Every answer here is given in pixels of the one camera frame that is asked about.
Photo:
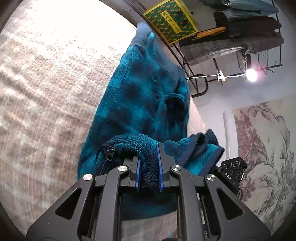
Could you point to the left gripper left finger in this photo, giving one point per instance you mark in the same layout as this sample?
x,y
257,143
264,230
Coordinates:
x,y
134,173

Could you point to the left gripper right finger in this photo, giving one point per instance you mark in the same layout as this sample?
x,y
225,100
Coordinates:
x,y
165,162

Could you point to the teal plaid fleece jacket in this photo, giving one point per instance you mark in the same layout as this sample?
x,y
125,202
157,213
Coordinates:
x,y
146,103

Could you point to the black metal clothes rack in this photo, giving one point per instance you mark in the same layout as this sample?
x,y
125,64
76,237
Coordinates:
x,y
200,83

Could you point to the landscape painting scroll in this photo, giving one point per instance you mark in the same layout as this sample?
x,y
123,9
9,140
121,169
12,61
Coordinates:
x,y
266,141

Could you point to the clip-on lamp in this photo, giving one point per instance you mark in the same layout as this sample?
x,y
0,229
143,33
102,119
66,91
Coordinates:
x,y
250,74

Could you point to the grey plaid hanging coat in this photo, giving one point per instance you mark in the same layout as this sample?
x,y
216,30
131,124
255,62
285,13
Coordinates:
x,y
198,51

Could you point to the black hanging coat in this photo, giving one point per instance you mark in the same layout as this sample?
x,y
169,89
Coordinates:
x,y
260,26

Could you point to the green yellow storage box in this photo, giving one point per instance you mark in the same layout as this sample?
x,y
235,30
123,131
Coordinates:
x,y
172,20

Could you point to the plaid bed mattress cover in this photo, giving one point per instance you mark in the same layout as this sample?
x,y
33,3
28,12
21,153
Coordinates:
x,y
57,58

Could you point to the blue denim hanging jacket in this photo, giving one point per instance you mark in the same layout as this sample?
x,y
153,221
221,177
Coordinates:
x,y
234,15

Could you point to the dark green hanging jacket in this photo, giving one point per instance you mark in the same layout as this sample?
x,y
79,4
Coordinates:
x,y
248,5

